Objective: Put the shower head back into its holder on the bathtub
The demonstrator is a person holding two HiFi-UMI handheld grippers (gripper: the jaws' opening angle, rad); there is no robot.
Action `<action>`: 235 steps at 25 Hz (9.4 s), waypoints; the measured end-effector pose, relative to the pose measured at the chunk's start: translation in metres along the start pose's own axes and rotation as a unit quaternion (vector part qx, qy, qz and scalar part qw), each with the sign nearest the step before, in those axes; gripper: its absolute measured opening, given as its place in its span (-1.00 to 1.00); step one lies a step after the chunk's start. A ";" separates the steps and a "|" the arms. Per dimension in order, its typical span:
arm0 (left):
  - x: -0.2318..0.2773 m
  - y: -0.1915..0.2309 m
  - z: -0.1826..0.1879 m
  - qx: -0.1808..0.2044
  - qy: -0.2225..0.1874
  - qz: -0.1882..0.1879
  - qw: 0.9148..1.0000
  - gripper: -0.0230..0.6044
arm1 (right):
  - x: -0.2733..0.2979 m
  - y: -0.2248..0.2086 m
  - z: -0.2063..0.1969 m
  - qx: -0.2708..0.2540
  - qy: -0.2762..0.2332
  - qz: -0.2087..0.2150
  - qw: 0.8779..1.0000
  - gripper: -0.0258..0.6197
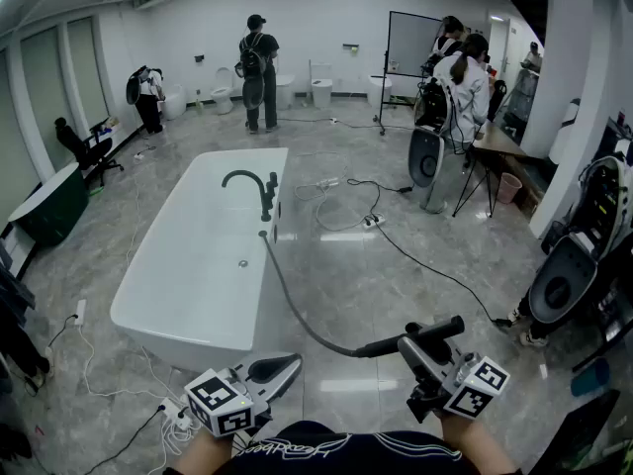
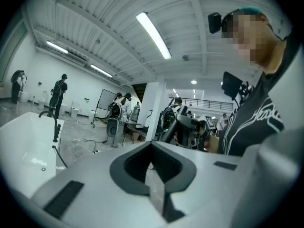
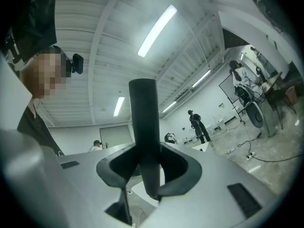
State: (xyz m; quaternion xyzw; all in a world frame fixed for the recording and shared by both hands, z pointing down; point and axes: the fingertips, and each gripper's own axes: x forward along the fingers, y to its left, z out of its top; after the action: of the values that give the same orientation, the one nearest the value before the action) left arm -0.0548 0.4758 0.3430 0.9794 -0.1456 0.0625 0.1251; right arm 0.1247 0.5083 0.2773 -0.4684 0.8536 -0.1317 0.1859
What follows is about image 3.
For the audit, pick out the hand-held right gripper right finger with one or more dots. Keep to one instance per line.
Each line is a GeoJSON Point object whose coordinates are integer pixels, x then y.
{"type": "Point", "coordinates": [192, 172]}

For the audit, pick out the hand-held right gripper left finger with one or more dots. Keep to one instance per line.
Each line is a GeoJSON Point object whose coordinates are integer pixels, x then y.
{"type": "Point", "coordinates": [107, 172]}

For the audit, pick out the white bathtub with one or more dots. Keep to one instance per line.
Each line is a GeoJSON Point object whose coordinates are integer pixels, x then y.
{"type": "Point", "coordinates": [204, 146]}

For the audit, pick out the black coat rack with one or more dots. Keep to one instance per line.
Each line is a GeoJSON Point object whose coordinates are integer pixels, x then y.
{"type": "Point", "coordinates": [106, 145]}

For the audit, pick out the white square toilet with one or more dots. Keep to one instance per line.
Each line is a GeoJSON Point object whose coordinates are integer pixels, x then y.
{"type": "Point", "coordinates": [222, 124]}

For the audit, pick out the white power strip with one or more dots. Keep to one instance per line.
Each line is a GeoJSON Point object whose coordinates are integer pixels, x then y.
{"type": "Point", "coordinates": [249, 155]}

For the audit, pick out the ceiling tube light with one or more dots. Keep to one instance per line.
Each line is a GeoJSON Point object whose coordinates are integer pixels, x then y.
{"type": "Point", "coordinates": [169, 106]}
{"type": "Point", "coordinates": [156, 31]}
{"type": "Point", "coordinates": [201, 78]}
{"type": "Point", "coordinates": [118, 106]}

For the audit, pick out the ceiling air conditioner unit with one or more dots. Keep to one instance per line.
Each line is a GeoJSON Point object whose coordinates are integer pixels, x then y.
{"type": "Point", "coordinates": [183, 95]}

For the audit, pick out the person's black printed t-shirt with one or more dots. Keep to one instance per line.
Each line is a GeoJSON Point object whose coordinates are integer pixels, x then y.
{"type": "Point", "coordinates": [33, 127]}

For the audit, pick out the whiteboard on black stand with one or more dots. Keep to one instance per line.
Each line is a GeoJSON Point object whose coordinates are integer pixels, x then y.
{"type": "Point", "coordinates": [225, 89]}

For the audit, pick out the person's head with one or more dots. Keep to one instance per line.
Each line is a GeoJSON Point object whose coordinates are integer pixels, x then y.
{"type": "Point", "coordinates": [45, 79]}

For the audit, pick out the wooden table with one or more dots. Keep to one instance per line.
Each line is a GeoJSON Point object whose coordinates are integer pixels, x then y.
{"type": "Point", "coordinates": [275, 79]}

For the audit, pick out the brown waste basket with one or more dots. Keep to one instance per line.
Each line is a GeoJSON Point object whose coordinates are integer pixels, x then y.
{"type": "Point", "coordinates": [290, 94]}

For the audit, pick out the wall toilet paper holder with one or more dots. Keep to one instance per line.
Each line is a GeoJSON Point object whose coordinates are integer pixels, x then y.
{"type": "Point", "coordinates": [221, 105]}

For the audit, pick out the black head-worn camera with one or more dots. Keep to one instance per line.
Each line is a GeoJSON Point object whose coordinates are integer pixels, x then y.
{"type": "Point", "coordinates": [77, 64]}

